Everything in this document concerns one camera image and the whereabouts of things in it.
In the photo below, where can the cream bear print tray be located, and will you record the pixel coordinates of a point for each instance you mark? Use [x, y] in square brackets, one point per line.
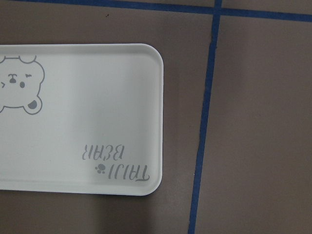
[81, 118]

